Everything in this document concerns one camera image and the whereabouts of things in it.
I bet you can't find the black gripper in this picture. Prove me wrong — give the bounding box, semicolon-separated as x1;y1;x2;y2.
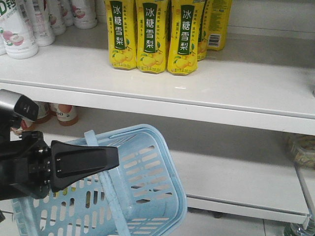
0;131;119;200

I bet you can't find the boxed snack yellow label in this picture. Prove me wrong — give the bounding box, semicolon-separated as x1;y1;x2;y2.
284;133;315;169

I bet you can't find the white milk drink bottle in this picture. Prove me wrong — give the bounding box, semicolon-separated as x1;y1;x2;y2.
24;0;55;47
70;0;97;30
0;0;39;59

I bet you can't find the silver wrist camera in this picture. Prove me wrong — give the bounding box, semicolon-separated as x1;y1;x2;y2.
0;89;39;122

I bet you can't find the light blue plastic basket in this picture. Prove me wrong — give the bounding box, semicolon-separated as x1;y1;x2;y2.
11;124;187;236

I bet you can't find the orange C100 juice bottle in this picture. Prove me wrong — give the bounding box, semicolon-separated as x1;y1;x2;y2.
56;104;79;126

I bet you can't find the clear glass jar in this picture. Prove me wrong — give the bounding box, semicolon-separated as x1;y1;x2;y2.
283;223;315;236

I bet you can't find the white shelf unit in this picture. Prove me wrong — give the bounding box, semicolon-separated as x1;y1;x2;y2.
0;0;315;236

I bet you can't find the yellow pear drink bottle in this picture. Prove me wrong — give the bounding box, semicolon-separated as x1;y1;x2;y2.
104;0;137;70
136;0;170;74
167;0;205;76
207;0;232;51
197;0;210;61

